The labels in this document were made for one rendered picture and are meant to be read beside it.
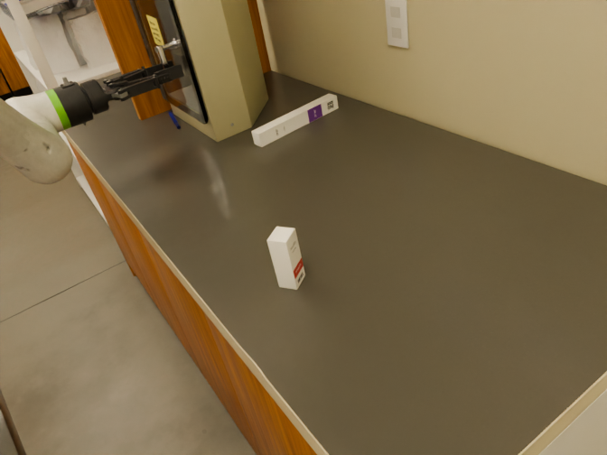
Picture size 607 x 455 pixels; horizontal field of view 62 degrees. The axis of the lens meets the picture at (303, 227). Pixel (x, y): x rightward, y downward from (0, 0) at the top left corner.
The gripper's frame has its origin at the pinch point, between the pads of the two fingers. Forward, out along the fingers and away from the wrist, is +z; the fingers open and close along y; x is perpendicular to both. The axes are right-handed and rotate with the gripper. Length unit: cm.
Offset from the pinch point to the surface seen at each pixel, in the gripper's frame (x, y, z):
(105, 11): -12.1, 31.8, -1.8
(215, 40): -4.7, -5.3, 12.8
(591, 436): 34, -109, 9
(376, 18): -2, -23, 49
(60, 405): 115, 38, -69
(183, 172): 20.4, -13.7, -7.8
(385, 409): 20, -95, -15
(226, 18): -8.5, -4.7, 17.3
